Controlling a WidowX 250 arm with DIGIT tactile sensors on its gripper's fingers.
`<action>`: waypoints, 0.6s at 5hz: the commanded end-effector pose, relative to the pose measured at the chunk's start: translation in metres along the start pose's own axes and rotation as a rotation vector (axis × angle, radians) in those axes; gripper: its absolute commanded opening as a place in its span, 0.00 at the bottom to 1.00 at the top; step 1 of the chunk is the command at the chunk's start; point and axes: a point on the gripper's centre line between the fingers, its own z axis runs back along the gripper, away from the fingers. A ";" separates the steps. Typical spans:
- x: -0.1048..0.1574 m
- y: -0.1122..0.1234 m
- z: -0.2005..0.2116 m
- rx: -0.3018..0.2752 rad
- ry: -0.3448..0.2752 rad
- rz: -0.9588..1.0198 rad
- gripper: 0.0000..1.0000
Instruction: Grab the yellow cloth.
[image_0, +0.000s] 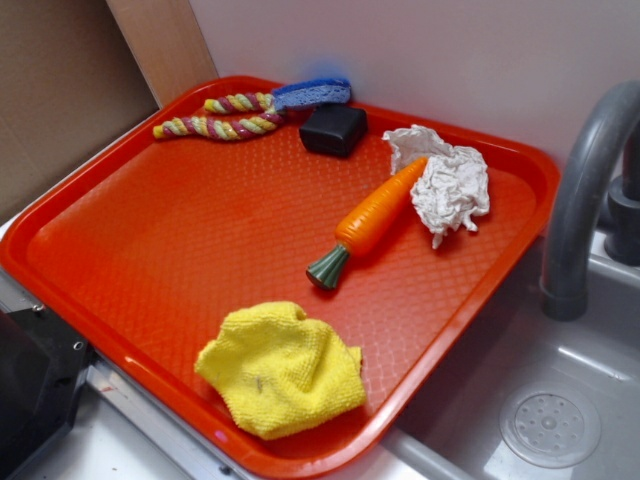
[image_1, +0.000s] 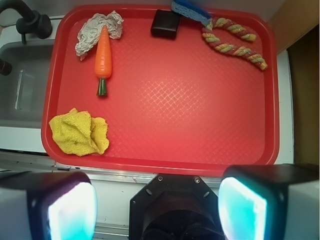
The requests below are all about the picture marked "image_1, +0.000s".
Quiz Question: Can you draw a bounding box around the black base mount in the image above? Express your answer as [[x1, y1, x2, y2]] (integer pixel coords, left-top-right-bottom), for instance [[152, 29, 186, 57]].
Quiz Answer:
[[128, 174, 226, 240]]

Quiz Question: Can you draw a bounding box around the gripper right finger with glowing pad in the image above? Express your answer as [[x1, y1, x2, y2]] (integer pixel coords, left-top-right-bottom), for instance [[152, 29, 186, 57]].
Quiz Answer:
[[218, 163, 320, 240]]

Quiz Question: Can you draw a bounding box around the yellow cloth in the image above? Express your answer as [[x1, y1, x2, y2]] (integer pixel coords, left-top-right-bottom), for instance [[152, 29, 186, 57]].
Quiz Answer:
[[49, 108, 110, 157]]

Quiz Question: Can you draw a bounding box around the grey toy sink basin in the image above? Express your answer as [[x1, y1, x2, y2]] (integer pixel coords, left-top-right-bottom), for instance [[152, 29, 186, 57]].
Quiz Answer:
[[0, 39, 54, 129]]

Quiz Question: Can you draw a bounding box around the orange toy carrot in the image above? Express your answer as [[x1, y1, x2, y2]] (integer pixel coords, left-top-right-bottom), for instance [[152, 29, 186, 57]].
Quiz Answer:
[[94, 25, 112, 97]]

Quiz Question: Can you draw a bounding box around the black rectangular block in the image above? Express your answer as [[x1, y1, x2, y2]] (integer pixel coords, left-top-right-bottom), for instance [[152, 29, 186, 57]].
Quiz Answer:
[[150, 9, 181, 40]]

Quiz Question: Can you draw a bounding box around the red plastic tray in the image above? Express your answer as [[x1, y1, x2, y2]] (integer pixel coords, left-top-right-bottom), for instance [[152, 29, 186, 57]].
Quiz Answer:
[[41, 4, 280, 177]]

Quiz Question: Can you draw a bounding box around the brown cardboard panel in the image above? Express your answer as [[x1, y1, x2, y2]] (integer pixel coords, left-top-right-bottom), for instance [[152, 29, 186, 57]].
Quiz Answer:
[[267, 0, 320, 165]]

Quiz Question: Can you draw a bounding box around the blue sponge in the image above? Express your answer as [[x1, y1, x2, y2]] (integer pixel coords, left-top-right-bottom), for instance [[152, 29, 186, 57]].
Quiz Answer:
[[171, 0, 212, 26]]

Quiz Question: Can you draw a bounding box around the twisted pink yellow rope toy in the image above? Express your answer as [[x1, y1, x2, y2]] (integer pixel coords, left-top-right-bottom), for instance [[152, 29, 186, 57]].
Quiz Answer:
[[201, 17, 268, 71]]

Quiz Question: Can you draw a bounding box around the grey toy faucet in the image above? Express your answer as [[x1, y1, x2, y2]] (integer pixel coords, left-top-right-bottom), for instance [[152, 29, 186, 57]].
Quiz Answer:
[[0, 0, 53, 76]]

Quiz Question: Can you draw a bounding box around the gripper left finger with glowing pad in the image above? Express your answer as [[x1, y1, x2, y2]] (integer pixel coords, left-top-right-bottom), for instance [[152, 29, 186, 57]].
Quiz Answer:
[[0, 171, 98, 240]]

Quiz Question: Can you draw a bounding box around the crumpled white paper towel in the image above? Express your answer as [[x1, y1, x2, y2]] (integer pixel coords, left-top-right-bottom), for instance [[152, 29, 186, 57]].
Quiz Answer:
[[75, 10, 124, 61]]

